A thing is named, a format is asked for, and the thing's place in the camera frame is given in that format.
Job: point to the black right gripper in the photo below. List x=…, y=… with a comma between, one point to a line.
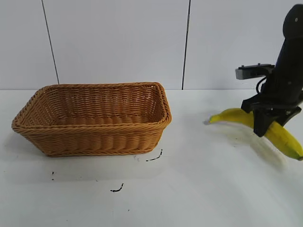
x=281, y=87

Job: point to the yellow banana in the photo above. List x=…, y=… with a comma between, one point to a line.
x=285, y=142

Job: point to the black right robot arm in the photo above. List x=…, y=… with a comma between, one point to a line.
x=292, y=30

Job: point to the tan woven wicker basket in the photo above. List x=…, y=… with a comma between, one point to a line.
x=94, y=142

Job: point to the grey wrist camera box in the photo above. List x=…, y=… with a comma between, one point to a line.
x=251, y=71

